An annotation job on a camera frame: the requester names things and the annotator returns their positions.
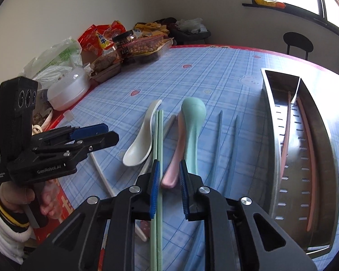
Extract red snack bag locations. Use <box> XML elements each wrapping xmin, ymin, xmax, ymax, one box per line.
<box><xmin>78</xmin><ymin>24</ymin><xmax>126</xmax><ymax>60</ymax></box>

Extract pink spoon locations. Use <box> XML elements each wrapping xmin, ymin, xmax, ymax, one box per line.
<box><xmin>161</xmin><ymin>113</ymin><xmax>187</xmax><ymax>188</ymax></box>

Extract black chair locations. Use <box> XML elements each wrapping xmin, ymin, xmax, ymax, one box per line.
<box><xmin>283</xmin><ymin>32</ymin><xmax>314</xmax><ymax>60</ymax></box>

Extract person's left hand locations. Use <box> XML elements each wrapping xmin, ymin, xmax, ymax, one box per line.
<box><xmin>0</xmin><ymin>179</ymin><xmax>60</xmax><ymax>221</ymax></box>

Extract brown food tray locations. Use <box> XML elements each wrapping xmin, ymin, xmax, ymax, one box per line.
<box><xmin>89</xmin><ymin>52</ymin><xmax>122</xmax><ymax>83</ymax></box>

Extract green and white plastic bags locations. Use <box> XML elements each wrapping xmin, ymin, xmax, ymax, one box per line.
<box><xmin>24</xmin><ymin>37</ymin><xmax>82</xmax><ymax>88</ymax></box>

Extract mint green spoon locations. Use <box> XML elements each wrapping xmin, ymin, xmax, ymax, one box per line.
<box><xmin>181</xmin><ymin>96</ymin><xmax>207</xmax><ymax>175</ymax></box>

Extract clear tray of nuts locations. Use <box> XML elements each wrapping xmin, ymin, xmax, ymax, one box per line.
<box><xmin>127</xmin><ymin>35</ymin><xmax>173</xmax><ymax>63</ymax></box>

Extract dark lidded jar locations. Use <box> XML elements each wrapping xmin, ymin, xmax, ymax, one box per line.
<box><xmin>113</xmin><ymin>31</ymin><xmax>136</xmax><ymax>60</ymax></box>

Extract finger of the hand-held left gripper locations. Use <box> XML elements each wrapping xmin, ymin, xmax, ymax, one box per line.
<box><xmin>49</xmin><ymin>124</ymin><xmax>108</xmax><ymax>143</ymax></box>
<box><xmin>64</xmin><ymin>131</ymin><xmax>120</xmax><ymax>159</ymax></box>

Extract white spoon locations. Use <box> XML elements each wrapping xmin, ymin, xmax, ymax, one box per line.
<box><xmin>123</xmin><ymin>100</ymin><xmax>163</xmax><ymax>166</ymax></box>

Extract steel utensil tray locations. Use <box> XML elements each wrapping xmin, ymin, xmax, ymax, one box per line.
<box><xmin>260</xmin><ymin>68</ymin><xmax>339</xmax><ymax>259</ymax></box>

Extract yellow and orange toy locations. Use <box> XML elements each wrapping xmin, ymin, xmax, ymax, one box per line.
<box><xmin>255</xmin><ymin>0</ymin><xmax>287</xmax><ymax>9</ymax></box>

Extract black window sill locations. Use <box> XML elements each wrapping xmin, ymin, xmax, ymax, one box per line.
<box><xmin>242</xmin><ymin>3</ymin><xmax>328</xmax><ymax>20</ymax></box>

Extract white plastic bag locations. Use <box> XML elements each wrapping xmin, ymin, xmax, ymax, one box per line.
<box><xmin>175</xmin><ymin>18</ymin><xmax>207</xmax><ymax>33</ymax></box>

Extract person's left forearm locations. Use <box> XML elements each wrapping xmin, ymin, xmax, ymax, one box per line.
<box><xmin>0</xmin><ymin>183</ymin><xmax>33</xmax><ymax>263</ymax></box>

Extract white plastic container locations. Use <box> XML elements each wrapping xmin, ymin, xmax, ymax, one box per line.
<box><xmin>47</xmin><ymin>67</ymin><xmax>89</xmax><ymax>110</ymax></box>

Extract yellow snack packets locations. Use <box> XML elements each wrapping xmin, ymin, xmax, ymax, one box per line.
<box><xmin>134</xmin><ymin>22</ymin><xmax>170</xmax><ymax>37</ymax></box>

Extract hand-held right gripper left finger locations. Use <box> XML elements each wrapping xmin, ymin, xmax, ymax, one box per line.
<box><xmin>20</xmin><ymin>159</ymin><xmax>162</xmax><ymax>271</ymax></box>

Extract blue plaid tablecloth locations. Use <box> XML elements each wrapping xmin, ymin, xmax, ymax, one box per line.
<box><xmin>31</xmin><ymin>44</ymin><xmax>339</xmax><ymax>271</ymax></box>

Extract black bag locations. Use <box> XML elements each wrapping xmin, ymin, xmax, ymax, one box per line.
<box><xmin>155</xmin><ymin>17</ymin><xmax>211</xmax><ymax>45</ymax></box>

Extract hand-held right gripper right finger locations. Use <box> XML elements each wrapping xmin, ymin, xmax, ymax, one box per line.
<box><xmin>179</xmin><ymin>159</ymin><xmax>318</xmax><ymax>271</ymax></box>

